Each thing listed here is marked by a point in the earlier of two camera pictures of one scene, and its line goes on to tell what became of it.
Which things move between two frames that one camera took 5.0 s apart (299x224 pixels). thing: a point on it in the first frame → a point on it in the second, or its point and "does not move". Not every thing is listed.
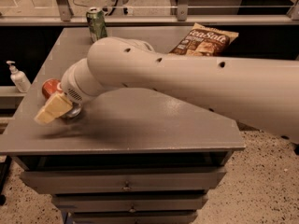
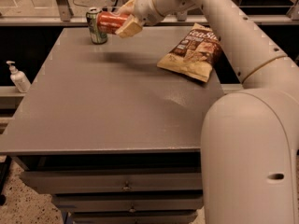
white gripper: [71, 87] → [146, 4]
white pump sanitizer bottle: [19, 78] does not move
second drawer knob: [133, 210] does not move
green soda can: [96, 23] does not move
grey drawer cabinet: [131, 156] does not move
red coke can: [51, 87] → [108, 22]
